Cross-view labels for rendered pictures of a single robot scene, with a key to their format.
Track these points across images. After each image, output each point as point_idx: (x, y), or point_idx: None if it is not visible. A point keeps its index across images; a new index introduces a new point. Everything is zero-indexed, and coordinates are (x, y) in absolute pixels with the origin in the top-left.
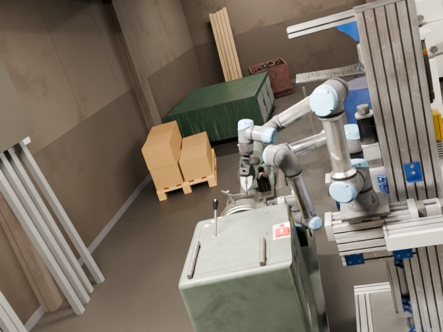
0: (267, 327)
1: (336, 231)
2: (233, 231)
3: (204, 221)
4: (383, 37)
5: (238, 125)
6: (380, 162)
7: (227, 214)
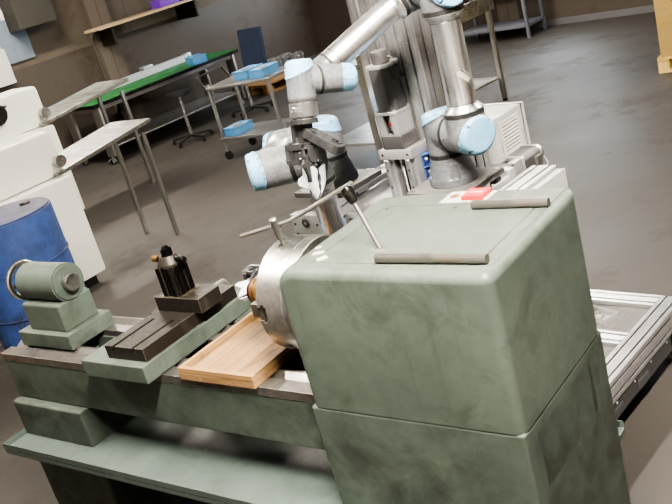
0: (569, 321)
1: None
2: (395, 233)
3: (300, 262)
4: None
5: (292, 67)
6: (415, 135)
7: (300, 254)
